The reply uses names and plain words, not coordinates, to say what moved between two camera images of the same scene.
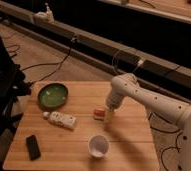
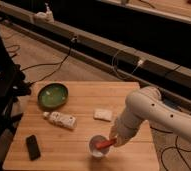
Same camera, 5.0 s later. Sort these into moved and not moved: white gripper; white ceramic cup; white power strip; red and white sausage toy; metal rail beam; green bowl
Moved: white gripper; red and white sausage toy
Not moved: metal rail beam; white ceramic cup; white power strip; green bowl
